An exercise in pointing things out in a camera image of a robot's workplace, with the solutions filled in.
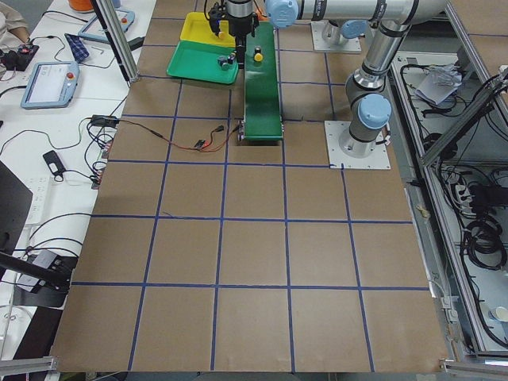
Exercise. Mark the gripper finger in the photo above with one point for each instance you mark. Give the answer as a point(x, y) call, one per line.
point(215, 25)
point(241, 45)

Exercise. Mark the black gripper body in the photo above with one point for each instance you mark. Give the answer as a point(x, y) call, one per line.
point(240, 26)

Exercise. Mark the green push button switch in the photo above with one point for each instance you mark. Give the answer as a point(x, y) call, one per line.
point(224, 63)

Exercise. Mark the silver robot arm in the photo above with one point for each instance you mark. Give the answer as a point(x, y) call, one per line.
point(370, 110)
point(242, 21)

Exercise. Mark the yellow plastic tray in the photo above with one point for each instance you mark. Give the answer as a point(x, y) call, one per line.
point(197, 29)

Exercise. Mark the green plastic tray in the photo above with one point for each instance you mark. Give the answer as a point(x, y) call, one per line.
point(193, 60)

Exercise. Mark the green conveyor belt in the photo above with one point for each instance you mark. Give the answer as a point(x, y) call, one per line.
point(262, 116)

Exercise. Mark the blue checkered cloth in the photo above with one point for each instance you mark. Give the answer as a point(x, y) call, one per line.
point(78, 49)

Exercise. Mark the near teach pendant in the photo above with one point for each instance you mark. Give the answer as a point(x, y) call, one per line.
point(51, 85)

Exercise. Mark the white power strip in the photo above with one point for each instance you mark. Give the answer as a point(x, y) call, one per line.
point(40, 187)

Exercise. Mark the aluminium frame post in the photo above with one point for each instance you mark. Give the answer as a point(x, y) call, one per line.
point(111, 25)

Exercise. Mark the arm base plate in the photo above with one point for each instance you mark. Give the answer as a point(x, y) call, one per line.
point(338, 36)
point(346, 153)

